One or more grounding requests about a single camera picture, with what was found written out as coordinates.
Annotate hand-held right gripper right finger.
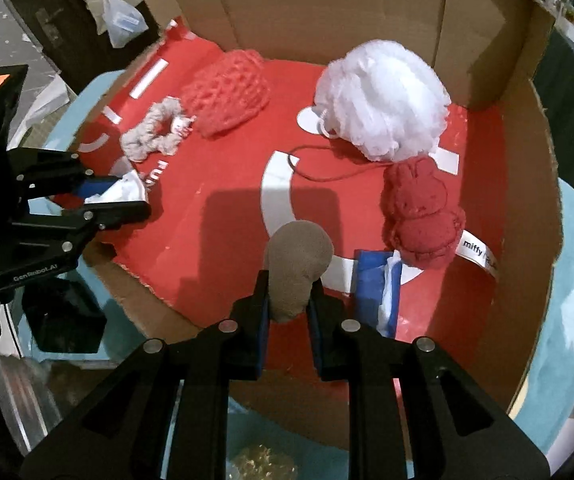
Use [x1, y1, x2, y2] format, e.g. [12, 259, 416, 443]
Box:
[307, 280, 550, 480]

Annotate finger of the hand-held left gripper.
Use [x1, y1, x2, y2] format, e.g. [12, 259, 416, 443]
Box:
[7, 149, 120, 202]
[10, 200, 152, 261]

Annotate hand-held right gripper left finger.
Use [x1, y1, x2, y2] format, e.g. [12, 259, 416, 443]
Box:
[20, 270, 270, 480]

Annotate white striped plush toy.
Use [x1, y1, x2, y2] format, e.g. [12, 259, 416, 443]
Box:
[84, 170, 148, 206]

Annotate blue and white packet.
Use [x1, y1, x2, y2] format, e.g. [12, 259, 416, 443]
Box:
[352, 249, 405, 338]

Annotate beige round powder puff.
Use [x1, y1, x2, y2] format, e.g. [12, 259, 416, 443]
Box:
[264, 220, 334, 323]

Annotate beige scrunchie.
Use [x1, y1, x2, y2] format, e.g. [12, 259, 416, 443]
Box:
[120, 97, 198, 162]

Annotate dark red hair tie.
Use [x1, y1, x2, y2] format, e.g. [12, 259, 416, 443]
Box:
[287, 145, 390, 183]

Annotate red plush bunny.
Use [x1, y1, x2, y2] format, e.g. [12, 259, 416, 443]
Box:
[379, 156, 500, 278]

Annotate cardboard box with red lining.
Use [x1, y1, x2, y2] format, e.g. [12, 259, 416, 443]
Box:
[74, 0, 568, 453]

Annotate black box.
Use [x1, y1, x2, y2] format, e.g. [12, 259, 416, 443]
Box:
[21, 280, 108, 356]

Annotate small glass jar gold contents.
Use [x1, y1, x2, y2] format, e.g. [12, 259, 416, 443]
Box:
[229, 442, 300, 480]

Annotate dark brown door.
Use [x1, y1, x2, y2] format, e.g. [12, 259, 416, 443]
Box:
[0, 0, 168, 91]

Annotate red mesh sponge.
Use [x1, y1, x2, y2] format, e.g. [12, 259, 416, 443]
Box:
[179, 50, 271, 137]

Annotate clear plastic bag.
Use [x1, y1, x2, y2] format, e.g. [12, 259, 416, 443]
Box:
[102, 0, 149, 49]

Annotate large glass jar dark contents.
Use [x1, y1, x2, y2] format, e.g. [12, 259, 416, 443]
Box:
[0, 355, 63, 456]

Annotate white bath pouf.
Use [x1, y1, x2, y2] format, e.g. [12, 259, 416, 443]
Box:
[314, 40, 450, 162]

